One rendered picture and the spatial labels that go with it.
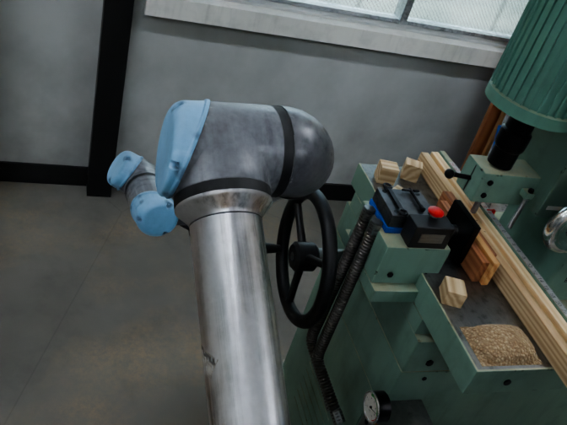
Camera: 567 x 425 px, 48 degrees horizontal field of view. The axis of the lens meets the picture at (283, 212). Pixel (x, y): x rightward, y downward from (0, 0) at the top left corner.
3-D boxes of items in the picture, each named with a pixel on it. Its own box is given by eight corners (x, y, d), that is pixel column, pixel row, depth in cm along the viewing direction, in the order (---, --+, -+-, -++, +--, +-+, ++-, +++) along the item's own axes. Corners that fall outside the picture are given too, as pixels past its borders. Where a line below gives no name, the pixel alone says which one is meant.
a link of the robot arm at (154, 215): (202, 200, 109) (186, 172, 118) (137, 200, 105) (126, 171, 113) (196, 239, 113) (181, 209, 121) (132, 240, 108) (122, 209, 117)
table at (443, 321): (313, 179, 147) (320, 158, 144) (425, 188, 157) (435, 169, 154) (413, 398, 102) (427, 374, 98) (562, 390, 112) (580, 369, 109)
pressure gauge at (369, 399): (356, 408, 127) (369, 383, 122) (373, 407, 128) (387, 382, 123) (367, 436, 122) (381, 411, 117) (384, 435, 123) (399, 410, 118)
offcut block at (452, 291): (438, 287, 117) (445, 275, 115) (456, 292, 117) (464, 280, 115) (441, 303, 113) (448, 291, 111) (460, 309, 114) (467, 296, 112)
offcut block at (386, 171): (390, 177, 145) (396, 162, 143) (393, 185, 142) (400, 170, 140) (373, 174, 144) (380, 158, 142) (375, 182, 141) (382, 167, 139)
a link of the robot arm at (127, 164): (107, 193, 114) (100, 172, 121) (156, 218, 120) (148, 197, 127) (132, 159, 113) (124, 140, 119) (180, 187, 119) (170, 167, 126)
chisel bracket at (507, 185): (451, 187, 131) (469, 153, 126) (507, 191, 136) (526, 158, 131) (467, 209, 125) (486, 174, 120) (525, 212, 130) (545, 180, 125)
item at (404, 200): (368, 202, 122) (378, 180, 119) (418, 206, 126) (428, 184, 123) (392, 247, 113) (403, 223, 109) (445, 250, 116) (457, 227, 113)
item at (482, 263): (430, 218, 135) (440, 200, 132) (437, 218, 136) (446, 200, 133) (471, 282, 121) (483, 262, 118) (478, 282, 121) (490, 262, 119)
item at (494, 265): (443, 228, 134) (454, 207, 130) (449, 228, 134) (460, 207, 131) (481, 285, 121) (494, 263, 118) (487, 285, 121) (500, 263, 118)
